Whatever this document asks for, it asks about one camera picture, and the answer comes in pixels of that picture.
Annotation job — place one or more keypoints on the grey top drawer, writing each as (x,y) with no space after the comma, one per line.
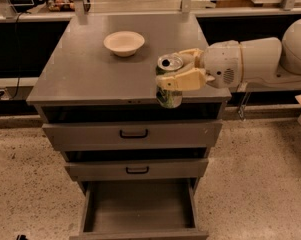
(105,136)

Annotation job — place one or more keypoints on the white paper bowl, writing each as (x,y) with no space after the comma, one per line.
(124,43)

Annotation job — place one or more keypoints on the black top drawer handle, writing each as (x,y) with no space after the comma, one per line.
(133,135)

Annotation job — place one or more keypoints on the black middle drawer handle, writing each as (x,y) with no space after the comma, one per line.
(139,170)

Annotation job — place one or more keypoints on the grey middle drawer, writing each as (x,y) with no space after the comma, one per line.
(115,170)

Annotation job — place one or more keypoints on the metal bracket under rail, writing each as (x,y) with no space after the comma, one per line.
(242,105)

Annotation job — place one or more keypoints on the grey bottom drawer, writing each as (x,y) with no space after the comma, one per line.
(140,210)

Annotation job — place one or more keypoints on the green soda can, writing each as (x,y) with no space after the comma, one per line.
(169,97)

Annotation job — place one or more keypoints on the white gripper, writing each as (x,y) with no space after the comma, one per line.
(220,63)

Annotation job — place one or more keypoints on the grey drawer cabinet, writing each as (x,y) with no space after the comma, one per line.
(85,82)

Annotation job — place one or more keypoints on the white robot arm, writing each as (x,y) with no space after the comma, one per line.
(269,62)

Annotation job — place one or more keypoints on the black drawer handle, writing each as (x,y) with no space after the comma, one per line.
(133,135)
(139,170)

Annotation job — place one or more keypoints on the grey drawer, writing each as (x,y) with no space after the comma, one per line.
(115,170)
(140,210)
(105,136)

